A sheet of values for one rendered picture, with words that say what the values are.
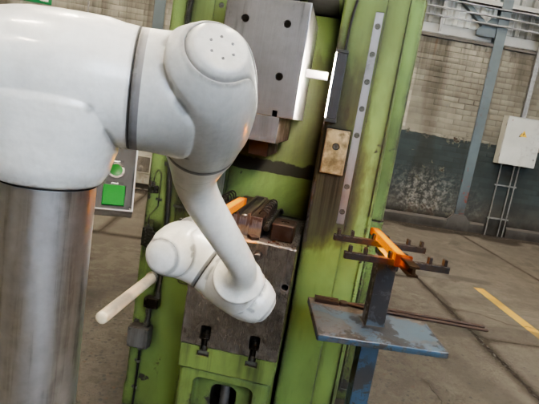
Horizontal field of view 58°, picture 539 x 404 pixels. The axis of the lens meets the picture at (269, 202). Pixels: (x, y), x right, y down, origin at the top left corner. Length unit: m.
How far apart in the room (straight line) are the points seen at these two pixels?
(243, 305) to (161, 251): 0.20
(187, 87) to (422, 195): 7.85
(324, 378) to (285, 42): 1.35
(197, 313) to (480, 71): 7.18
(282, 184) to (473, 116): 6.42
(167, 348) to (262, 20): 1.39
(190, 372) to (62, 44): 1.65
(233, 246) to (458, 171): 7.69
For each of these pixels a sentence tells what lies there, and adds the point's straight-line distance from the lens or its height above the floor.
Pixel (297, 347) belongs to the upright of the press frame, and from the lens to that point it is 2.09.
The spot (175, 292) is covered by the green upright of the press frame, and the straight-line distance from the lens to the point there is 2.12.
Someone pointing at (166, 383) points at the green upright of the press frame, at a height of 0.15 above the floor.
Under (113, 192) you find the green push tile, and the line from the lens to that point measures 1.78.
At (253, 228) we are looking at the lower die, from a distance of 1.81.
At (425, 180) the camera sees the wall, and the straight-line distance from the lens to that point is 8.24.
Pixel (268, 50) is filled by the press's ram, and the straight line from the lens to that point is 1.78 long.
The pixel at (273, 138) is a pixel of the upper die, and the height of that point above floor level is 1.29.
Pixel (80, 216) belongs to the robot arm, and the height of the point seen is 1.23.
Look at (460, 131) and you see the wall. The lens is 8.37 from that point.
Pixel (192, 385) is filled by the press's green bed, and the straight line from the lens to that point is 2.04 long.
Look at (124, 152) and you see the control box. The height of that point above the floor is 1.15.
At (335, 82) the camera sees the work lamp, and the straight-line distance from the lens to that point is 1.85.
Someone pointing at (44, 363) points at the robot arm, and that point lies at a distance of 0.61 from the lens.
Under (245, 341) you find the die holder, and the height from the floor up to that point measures 0.53.
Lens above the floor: 1.37
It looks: 10 degrees down
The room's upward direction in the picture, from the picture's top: 9 degrees clockwise
